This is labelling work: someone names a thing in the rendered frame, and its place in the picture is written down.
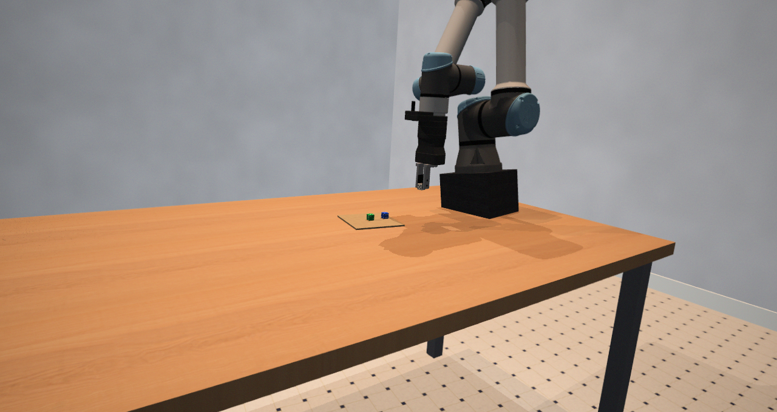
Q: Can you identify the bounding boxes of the tan mat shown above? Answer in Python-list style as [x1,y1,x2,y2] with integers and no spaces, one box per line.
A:
[338,212,405,230]

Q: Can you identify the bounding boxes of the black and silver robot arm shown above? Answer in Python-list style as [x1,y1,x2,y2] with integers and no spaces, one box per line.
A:
[412,0,540,173]

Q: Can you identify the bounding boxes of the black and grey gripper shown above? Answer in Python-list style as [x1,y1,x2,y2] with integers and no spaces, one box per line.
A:
[405,96,449,189]

